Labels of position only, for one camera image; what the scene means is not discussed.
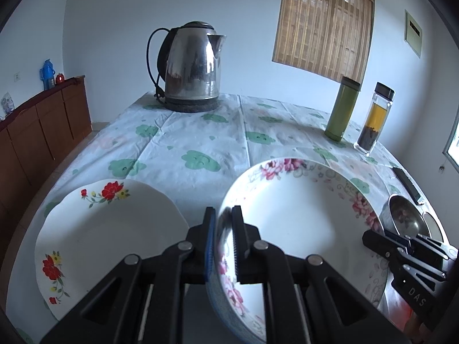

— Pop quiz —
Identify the wall electrical panel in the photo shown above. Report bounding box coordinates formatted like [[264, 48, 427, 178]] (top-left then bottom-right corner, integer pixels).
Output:
[[404, 11, 423, 58]]

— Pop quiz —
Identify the side window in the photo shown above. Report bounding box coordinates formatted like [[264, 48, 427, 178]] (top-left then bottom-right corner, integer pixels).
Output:
[[443, 114, 459, 172]]

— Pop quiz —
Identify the black smartphone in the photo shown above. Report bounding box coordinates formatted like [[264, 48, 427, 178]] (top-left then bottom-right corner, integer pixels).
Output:
[[392, 167, 424, 206]]

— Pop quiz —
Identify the green thermos bottle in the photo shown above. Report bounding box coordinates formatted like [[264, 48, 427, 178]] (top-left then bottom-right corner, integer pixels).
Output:
[[324, 76, 361, 142]]

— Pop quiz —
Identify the cloud print tablecloth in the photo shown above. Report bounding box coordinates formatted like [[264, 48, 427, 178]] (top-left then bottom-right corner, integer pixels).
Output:
[[5, 91, 431, 344]]

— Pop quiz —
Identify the pink floral white plate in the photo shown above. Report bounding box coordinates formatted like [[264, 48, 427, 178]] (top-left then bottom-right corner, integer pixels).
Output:
[[207, 158, 388, 343]]

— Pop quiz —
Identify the wooden sideboard cabinet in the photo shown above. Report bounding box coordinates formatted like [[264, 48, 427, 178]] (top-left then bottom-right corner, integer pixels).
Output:
[[1, 76, 91, 244]]

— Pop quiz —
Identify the glass tea bottle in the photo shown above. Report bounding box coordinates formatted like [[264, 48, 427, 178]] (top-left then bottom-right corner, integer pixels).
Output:
[[354, 82, 394, 156]]

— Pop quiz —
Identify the stainless electric kettle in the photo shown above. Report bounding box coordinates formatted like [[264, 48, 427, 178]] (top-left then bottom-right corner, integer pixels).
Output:
[[150, 21, 225, 114]]

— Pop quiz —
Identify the stainless steel bowl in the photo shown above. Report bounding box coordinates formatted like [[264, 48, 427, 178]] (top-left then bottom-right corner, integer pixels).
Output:
[[379, 194, 430, 238]]

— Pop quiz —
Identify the person's right hand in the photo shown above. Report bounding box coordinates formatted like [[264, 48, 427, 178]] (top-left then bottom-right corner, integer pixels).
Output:
[[404, 312, 435, 343]]

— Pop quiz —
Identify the bamboo window blind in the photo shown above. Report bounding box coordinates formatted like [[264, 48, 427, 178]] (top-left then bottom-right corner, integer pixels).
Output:
[[272, 0, 375, 83]]

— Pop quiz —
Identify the red apple ornament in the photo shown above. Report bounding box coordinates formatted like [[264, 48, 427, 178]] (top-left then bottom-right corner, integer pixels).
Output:
[[55, 73, 65, 84]]

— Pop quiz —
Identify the white enamel bowl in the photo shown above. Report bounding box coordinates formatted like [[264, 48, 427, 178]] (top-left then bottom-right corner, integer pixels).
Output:
[[423, 212, 445, 242]]

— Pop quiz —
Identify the small picture card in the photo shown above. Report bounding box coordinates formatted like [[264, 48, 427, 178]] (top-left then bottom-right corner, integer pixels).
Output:
[[1, 92, 15, 115]]

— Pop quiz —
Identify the blue thermos jug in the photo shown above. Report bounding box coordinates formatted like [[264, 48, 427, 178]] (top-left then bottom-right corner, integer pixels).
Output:
[[40, 59, 55, 90]]

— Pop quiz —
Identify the red flower white plate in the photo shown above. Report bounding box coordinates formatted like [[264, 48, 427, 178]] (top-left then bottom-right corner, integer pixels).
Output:
[[34, 179, 188, 320]]

